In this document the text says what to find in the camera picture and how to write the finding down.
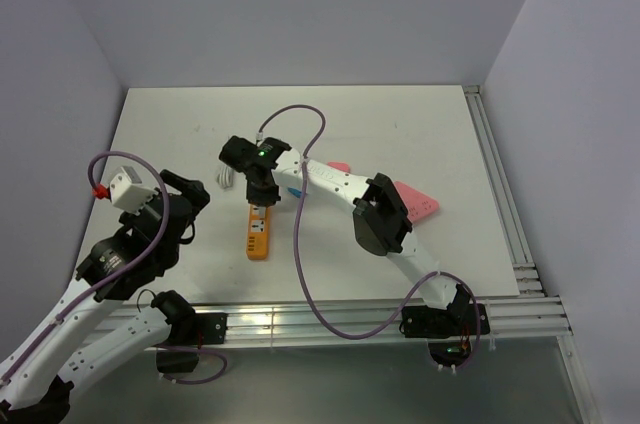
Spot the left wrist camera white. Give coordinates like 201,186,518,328
91,165,163,215

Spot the aluminium rail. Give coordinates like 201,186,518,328
47,296,574,356
463,86,546,298

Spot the white power strip cord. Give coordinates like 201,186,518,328
215,163,236,190

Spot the pink triangular power strip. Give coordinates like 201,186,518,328
394,181,440,224

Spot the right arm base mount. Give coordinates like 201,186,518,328
399,301,491,370

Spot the orange power strip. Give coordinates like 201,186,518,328
246,204,270,261

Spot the purple cable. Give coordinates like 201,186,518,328
259,103,482,373
0,151,231,388

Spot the right aluminium rail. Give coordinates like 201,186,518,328
463,86,546,298

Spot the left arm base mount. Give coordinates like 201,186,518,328
155,312,228,378

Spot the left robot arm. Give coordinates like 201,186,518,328
1,166,210,423

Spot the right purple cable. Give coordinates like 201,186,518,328
259,103,482,373

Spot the front aluminium rail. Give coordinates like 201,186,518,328
47,296,574,356

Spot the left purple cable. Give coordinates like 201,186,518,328
0,151,231,388

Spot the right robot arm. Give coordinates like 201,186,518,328
219,136,482,341

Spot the pink plug adapter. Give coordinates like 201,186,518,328
327,162,351,173

